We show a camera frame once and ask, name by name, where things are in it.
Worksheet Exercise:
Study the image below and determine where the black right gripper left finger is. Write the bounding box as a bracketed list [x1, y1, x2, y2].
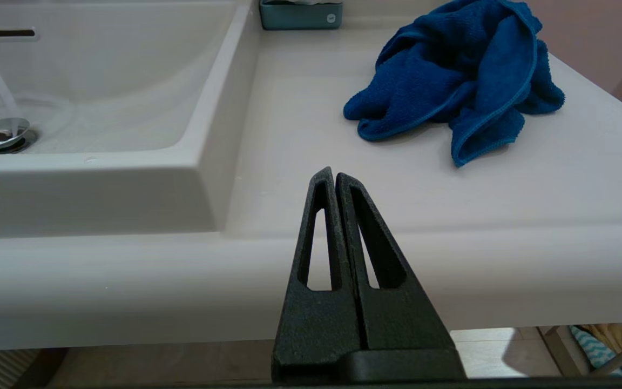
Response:
[272, 166, 367, 382]

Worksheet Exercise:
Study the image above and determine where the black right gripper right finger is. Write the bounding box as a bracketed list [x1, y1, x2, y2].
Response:
[336, 172, 462, 352]

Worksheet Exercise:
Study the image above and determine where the blue microfibre cloth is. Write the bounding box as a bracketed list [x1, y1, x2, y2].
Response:
[343, 0, 566, 168]

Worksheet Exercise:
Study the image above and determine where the white ceramic sink basin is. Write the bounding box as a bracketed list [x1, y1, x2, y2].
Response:
[0, 0, 261, 240]

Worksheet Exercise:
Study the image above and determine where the teal striped cloth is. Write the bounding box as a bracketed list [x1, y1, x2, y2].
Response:
[570, 325, 622, 374]

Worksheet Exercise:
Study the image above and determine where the yellow cloth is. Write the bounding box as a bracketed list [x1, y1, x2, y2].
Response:
[581, 324, 622, 360]

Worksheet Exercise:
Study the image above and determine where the blue soap dish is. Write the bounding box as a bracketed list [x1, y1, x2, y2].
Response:
[259, 0, 343, 31]

